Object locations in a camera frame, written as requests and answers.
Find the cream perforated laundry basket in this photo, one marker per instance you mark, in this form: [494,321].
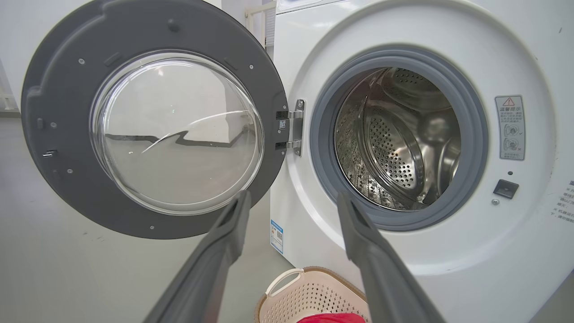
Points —
[309,296]

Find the red garment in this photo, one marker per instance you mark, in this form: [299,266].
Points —
[332,319]

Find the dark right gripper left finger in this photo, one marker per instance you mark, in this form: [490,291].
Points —
[210,269]

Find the cream metal rack frame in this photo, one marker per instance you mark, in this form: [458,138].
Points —
[262,18]

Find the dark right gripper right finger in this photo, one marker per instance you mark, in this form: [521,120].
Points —
[385,278]

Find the white front-load washing machine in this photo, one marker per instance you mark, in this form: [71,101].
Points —
[493,251]

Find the blue energy label sticker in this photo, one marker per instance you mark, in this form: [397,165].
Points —
[276,237]

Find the printed instruction text sticker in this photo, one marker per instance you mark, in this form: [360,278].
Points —
[566,202]

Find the metal door hinge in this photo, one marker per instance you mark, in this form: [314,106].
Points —
[297,128]

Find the grey warning sticker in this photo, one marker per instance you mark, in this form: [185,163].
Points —
[510,130]

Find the grey round washing machine door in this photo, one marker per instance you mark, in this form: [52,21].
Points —
[63,112]

